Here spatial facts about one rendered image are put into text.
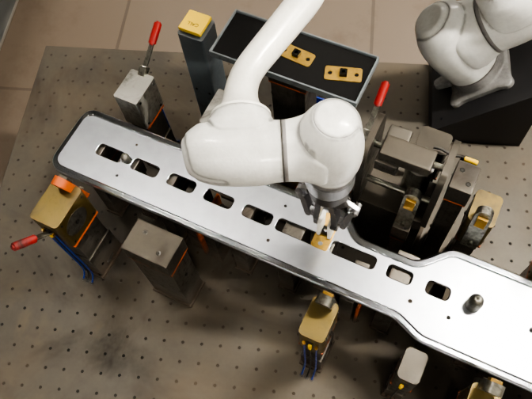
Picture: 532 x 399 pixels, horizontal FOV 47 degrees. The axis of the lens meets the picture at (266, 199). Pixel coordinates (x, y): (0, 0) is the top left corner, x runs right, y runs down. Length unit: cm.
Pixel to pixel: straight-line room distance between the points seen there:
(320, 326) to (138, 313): 60
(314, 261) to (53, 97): 110
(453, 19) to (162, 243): 89
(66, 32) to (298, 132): 240
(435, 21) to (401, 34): 138
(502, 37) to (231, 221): 80
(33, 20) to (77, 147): 182
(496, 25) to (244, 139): 85
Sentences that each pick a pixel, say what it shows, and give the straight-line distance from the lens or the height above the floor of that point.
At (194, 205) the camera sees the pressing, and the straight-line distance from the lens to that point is 146.
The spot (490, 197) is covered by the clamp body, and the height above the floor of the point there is 107.
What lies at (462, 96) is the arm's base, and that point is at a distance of 183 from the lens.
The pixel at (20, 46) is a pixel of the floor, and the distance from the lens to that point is 330.
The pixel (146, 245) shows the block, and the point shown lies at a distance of 141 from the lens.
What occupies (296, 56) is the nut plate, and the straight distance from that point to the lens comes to 145.
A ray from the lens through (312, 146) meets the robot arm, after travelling 93.
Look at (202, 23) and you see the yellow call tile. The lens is 154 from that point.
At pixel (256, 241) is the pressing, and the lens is 140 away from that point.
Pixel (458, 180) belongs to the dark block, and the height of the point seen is 112.
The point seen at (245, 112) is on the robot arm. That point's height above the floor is 149.
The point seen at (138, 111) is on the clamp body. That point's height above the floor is 103.
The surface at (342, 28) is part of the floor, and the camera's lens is 304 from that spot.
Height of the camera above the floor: 230
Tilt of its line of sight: 65 degrees down
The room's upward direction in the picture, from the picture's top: 8 degrees counter-clockwise
